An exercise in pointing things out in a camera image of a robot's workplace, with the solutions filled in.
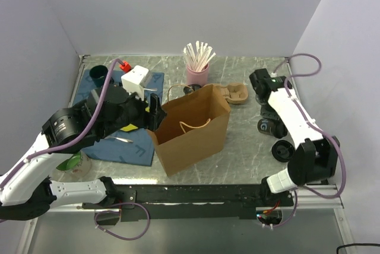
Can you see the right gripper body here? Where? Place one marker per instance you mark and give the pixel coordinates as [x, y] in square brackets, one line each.
[266, 110]

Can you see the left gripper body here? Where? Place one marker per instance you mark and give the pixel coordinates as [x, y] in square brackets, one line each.
[135, 113]

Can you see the brown paper bag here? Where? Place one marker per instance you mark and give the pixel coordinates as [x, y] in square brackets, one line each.
[194, 129]

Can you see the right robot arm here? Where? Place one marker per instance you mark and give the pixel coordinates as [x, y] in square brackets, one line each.
[315, 154]

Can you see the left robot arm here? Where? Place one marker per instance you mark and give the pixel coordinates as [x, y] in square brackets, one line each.
[28, 192]

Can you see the green polka dot plate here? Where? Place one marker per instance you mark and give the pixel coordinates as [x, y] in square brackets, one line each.
[129, 128]

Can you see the silver fork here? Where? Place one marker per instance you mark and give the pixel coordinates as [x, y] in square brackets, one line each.
[120, 139]

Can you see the brown pulp cup carrier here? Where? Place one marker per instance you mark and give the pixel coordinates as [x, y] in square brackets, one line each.
[234, 93]

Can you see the blue letter placemat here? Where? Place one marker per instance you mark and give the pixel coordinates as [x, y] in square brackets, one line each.
[140, 152]

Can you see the dark green mug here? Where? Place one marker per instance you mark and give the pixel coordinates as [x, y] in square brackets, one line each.
[98, 75]

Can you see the pink straw holder cup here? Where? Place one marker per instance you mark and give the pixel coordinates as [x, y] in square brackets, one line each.
[194, 77]

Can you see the white paper straws bundle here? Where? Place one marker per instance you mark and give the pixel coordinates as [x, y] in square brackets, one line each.
[198, 58]

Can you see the green cup at edge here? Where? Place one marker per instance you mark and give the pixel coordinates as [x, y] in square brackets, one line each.
[78, 165]

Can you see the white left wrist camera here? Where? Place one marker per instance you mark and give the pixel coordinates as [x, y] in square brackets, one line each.
[136, 80]

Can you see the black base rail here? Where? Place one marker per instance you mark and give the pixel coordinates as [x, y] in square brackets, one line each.
[202, 201]

